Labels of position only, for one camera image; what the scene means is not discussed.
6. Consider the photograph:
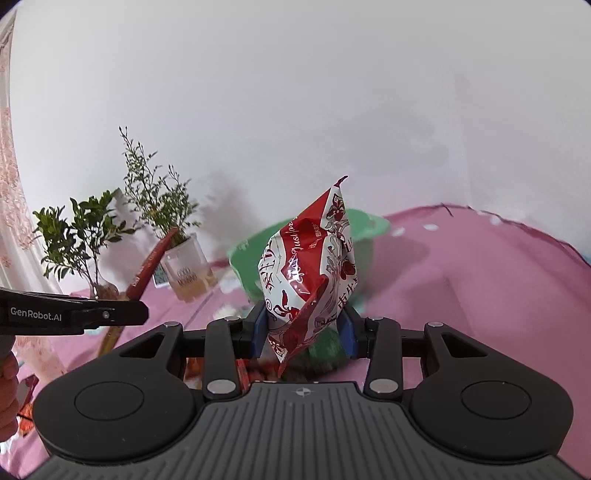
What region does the green snack packet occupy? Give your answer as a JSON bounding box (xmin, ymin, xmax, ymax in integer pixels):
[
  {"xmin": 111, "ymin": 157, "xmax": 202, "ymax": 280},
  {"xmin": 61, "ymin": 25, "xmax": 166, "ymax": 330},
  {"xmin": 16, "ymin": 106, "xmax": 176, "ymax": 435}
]
[{"xmin": 295, "ymin": 328, "xmax": 349, "ymax": 378}]

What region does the person left hand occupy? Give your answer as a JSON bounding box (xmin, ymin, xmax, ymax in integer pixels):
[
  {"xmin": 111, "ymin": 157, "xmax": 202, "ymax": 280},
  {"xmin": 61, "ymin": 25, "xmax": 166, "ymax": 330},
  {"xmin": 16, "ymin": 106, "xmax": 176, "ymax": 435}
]
[{"xmin": 0, "ymin": 352, "xmax": 20, "ymax": 442}]

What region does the white digital clock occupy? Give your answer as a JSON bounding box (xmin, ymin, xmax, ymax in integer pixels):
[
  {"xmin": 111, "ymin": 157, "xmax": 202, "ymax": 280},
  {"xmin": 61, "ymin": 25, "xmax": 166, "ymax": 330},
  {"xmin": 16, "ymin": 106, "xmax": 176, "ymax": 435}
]
[{"xmin": 152, "ymin": 265, "xmax": 169, "ymax": 289}]

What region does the pink tablecloth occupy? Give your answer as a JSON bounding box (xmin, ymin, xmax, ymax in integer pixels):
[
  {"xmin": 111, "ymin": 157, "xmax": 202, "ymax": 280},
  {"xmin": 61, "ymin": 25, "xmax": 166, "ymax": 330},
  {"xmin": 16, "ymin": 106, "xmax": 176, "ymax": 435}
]
[{"xmin": 0, "ymin": 204, "xmax": 591, "ymax": 478}]

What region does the red white sweet bag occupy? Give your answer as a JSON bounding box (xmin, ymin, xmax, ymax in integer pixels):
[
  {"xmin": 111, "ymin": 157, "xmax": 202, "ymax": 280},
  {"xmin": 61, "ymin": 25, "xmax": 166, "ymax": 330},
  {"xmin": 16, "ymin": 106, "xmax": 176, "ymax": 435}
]
[{"xmin": 257, "ymin": 181, "xmax": 359, "ymax": 375}]

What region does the leafy plant in glass vase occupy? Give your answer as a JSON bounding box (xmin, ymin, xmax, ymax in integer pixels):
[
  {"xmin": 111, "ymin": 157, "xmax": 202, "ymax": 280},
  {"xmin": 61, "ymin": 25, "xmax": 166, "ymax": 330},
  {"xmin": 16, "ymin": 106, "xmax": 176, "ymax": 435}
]
[{"xmin": 33, "ymin": 190, "xmax": 137, "ymax": 300}]

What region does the dark red snack packet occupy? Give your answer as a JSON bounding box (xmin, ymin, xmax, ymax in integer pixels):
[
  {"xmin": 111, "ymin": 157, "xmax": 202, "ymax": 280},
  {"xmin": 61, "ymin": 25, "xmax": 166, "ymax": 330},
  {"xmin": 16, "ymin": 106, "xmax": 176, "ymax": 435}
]
[{"xmin": 184, "ymin": 357, "xmax": 279, "ymax": 390}]

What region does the long red snack bar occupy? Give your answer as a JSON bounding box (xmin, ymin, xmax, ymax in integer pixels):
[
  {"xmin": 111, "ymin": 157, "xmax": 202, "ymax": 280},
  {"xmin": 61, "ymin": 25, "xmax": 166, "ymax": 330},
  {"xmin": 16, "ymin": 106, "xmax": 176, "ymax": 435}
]
[{"xmin": 124, "ymin": 227, "xmax": 179, "ymax": 301}]

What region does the green plastic bowl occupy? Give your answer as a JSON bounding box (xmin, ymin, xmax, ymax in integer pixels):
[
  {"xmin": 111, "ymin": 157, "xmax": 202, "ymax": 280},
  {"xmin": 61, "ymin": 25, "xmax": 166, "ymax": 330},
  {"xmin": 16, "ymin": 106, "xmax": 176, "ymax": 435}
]
[{"xmin": 228, "ymin": 208, "xmax": 391, "ymax": 302}]

